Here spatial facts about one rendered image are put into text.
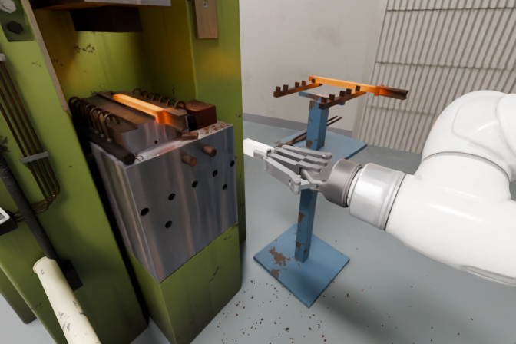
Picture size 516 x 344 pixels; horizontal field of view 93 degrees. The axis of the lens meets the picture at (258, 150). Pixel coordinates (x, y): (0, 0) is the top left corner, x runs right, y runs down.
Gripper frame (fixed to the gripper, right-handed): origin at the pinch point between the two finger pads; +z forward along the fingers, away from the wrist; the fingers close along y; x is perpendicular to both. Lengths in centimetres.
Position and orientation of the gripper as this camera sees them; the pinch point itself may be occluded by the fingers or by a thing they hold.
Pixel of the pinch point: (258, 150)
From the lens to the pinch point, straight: 50.3
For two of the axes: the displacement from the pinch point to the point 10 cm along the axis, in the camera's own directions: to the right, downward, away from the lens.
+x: 0.0, -8.9, -4.6
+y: 6.4, -3.5, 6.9
